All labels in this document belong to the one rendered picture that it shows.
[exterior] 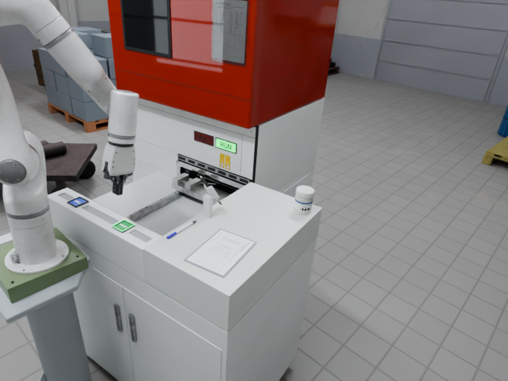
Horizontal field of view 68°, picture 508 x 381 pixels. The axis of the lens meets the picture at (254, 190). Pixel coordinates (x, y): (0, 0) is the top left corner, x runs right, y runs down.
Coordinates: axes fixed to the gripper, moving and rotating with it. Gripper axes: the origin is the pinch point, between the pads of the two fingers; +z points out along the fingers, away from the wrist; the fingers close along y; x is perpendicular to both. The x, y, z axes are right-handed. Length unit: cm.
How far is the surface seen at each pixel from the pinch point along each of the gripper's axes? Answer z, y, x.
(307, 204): 0, -50, 47
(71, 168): 58, -99, -174
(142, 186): 20, -48, -39
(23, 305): 36.0, 27.0, -6.4
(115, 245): 20.8, 0.0, 0.8
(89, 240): 25.8, -1.1, -14.5
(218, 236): 11.0, -18.7, 30.1
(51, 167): 60, -90, -189
